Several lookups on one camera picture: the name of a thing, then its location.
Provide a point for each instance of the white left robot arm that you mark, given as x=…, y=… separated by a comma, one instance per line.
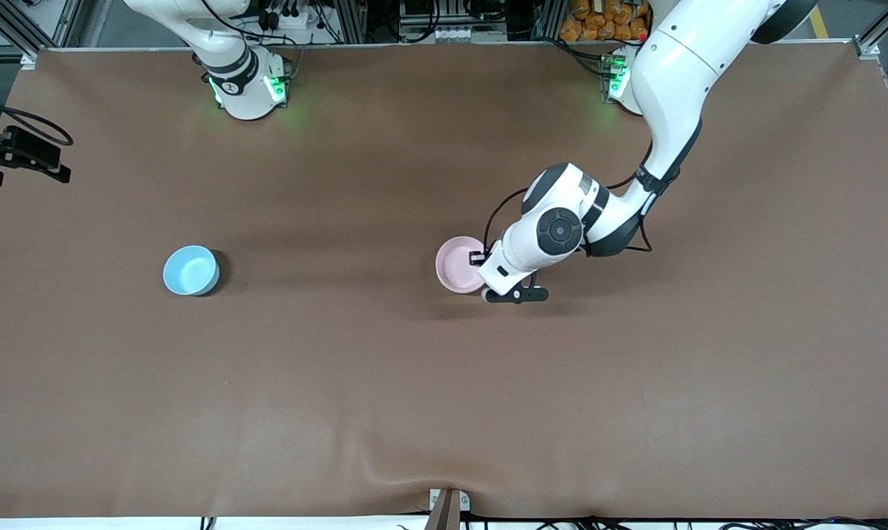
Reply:
x=679, y=66

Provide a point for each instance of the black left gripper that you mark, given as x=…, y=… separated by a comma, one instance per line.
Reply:
x=478, y=258

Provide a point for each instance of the blue bowl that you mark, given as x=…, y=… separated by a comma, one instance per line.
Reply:
x=190, y=272

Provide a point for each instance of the orange snack bag pile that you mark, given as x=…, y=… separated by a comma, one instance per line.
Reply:
x=598, y=26

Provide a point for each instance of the brown table cloth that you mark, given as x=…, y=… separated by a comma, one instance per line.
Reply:
x=444, y=383

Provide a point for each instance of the pink bowl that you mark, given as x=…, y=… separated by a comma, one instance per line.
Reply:
x=455, y=265

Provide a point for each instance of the black electronics box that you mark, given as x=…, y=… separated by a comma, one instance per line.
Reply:
x=422, y=9

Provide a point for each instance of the aluminium frame corner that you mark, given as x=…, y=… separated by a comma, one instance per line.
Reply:
x=867, y=48
x=2, y=51

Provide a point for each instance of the aluminium frame post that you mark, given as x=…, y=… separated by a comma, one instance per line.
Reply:
x=352, y=22
x=545, y=18

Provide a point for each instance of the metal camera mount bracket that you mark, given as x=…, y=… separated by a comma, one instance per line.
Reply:
x=444, y=515

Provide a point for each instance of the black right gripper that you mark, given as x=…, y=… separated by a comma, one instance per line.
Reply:
x=18, y=145

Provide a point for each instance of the white power strip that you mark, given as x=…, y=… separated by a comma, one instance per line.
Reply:
x=297, y=20

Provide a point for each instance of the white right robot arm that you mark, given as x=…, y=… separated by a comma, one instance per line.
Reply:
x=245, y=96

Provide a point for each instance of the white terminal block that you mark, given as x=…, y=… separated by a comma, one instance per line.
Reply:
x=459, y=34

